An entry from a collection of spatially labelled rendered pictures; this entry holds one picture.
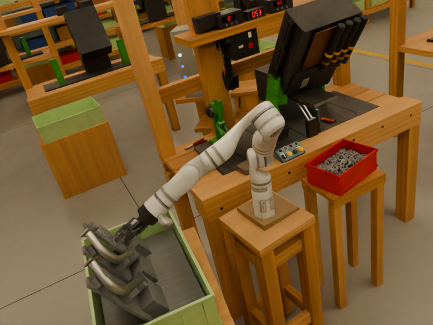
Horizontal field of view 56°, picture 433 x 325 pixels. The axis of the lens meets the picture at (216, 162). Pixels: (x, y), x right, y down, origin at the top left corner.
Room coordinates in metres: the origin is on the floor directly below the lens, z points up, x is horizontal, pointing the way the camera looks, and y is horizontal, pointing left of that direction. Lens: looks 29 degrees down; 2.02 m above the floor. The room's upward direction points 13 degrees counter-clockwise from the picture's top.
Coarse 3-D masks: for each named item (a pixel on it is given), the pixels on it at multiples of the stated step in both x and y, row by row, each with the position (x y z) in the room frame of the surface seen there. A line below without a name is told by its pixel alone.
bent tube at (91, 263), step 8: (88, 264) 1.04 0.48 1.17; (96, 264) 1.04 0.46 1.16; (96, 272) 1.02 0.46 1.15; (104, 272) 1.02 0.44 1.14; (104, 280) 1.00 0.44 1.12; (112, 280) 1.01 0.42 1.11; (136, 280) 1.12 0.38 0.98; (112, 288) 0.99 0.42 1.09; (120, 288) 1.00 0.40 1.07; (128, 288) 1.03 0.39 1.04
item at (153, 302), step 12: (96, 288) 0.99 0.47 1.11; (144, 288) 1.13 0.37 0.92; (156, 288) 1.15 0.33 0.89; (120, 300) 1.01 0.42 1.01; (132, 300) 1.06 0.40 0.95; (144, 300) 1.08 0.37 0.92; (156, 300) 1.06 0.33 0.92; (132, 312) 1.00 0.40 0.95; (144, 312) 1.04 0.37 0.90; (156, 312) 1.05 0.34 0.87
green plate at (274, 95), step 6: (270, 78) 2.17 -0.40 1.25; (276, 78) 2.11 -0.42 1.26; (270, 84) 2.16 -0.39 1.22; (276, 84) 2.10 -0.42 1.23; (270, 90) 2.15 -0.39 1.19; (276, 90) 2.10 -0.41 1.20; (270, 96) 2.14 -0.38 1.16; (276, 96) 2.09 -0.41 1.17; (282, 96) 2.11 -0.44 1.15; (276, 102) 2.08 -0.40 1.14; (282, 102) 2.11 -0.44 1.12
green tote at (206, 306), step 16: (160, 224) 1.56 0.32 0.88; (176, 224) 1.43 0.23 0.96; (192, 256) 1.20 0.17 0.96; (208, 288) 1.02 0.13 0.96; (96, 304) 1.12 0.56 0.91; (192, 304) 0.97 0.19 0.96; (208, 304) 0.99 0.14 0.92; (96, 320) 1.00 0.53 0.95; (160, 320) 0.94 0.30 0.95; (176, 320) 0.95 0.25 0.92; (192, 320) 0.97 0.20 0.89; (208, 320) 0.98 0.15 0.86
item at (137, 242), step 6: (84, 222) 1.34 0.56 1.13; (90, 222) 1.33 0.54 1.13; (84, 228) 1.30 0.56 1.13; (96, 228) 1.32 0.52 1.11; (102, 228) 1.43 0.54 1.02; (96, 234) 1.31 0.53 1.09; (102, 234) 1.36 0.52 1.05; (108, 234) 1.41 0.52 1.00; (102, 240) 1.32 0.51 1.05; (108, 240) 1.34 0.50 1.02; (132, 240) 1.43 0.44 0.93; (138, 240) 1.44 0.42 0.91; (114, 246) 1.32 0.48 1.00; (120, 246) 1.37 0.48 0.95; (126, 246) 1.42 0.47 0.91; (138, 246) 1.39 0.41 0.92; (144, 246) 1.42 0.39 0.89; (120, 252) 1.33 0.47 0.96; (144, 252) 1.40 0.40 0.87; (150, 252) 1.41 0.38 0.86
